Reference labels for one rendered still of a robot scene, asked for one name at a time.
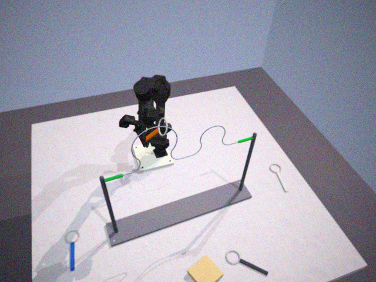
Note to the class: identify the grey loop with blue handle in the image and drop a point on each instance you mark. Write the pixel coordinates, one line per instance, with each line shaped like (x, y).
(72, 264)

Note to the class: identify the grey ring with black handle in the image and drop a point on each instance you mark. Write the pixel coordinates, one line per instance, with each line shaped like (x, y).
(247, 263)

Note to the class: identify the tan rectangular block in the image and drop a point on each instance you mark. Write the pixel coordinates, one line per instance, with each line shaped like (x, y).
(205, 271)

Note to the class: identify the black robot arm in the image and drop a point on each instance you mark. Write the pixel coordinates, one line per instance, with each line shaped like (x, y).
(149, 90)

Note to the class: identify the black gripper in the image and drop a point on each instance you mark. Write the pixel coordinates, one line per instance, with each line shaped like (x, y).
(141, 125)

